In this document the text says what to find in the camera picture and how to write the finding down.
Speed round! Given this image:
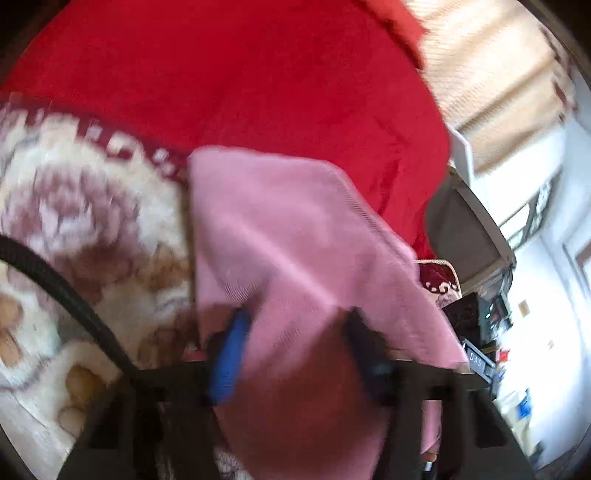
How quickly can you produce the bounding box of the cream dotted curtain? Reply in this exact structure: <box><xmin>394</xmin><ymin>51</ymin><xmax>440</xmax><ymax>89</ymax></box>
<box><xmin>402</xmin><ymin>0</ymin><xmax>578</xmax><ymax>176</ymax></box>

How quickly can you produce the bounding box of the red floral blanket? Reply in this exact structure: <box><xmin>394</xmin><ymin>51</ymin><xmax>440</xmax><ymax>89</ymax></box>
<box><xmin>0</xmin><ymin>92</ymin><xmax>462</xmax><ymax>480</ymax></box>

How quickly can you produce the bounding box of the pink zip jacket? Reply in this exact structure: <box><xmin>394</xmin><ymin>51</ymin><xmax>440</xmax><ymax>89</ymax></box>
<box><xmin>187</xmin><ymin>147</ymin><xmax>469</xmax><ymax>480</ymax></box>

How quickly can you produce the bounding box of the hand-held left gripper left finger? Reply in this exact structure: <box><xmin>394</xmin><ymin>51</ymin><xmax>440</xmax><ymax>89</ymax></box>
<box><xmin>58</xmin><ymin>307</ymin><xmax>252</xmax><ymax>480</ymax></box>

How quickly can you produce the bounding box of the white board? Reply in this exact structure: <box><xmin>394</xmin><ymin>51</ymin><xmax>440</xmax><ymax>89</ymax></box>
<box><xmin>449</xmin><ymin>128</ymin><xmax>476</xmax><ymax>185</ymax></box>

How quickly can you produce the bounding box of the red sofa cover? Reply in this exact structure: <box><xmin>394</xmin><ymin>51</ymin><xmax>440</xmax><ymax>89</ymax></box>
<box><xmin>0</xmin><ymin>0</ymin><xmax>451</xmax><ymax>259</ymax></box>

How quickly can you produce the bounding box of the black cable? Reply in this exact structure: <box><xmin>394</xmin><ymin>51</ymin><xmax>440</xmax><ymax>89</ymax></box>
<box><xmin>0</xmin><ymin>235</ymin><xmax>139</xmax><ymax>384</ymax></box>

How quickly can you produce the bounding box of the window with dark frame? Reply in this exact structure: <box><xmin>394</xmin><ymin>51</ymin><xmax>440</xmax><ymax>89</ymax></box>
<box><xmin>499</xmin><ymin>175</ymin><xmax>570</xmax><ymax>251</ymax></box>

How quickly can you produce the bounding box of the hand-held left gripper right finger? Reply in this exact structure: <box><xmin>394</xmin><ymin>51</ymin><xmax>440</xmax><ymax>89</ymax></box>
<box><xmin>344</xmin><ymin>307</ymin><xmax>536</xmax><ymax>480</ymax></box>

